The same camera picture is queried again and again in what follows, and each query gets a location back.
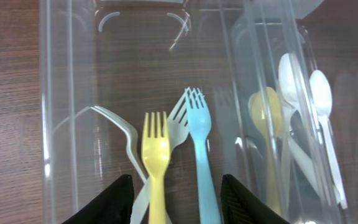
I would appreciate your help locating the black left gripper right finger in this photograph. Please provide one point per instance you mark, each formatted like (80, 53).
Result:
(241, 206)

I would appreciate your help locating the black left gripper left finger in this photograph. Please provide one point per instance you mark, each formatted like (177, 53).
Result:
(113, 205)

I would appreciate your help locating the yellow plastic fork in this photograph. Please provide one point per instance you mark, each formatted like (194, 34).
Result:
(156, 157)

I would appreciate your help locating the clear bent plastic fork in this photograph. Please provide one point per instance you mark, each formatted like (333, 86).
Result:
(131, 137)

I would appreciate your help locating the broad white plastic spoon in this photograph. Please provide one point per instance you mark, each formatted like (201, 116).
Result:
(305, 163)

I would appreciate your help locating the broad white plastic fork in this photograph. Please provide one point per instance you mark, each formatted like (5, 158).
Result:
(199, 121)

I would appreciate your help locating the yellow plastic spoon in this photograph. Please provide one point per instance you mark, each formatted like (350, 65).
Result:
(260, 118)

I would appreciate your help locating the left clear plastic container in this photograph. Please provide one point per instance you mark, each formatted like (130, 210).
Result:
(130, 57)

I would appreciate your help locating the clear plastic container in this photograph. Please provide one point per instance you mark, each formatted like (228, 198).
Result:
(321, 35)
(130, 57)

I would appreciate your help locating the right clear plastic container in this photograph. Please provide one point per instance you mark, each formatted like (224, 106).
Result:
(321, 35)

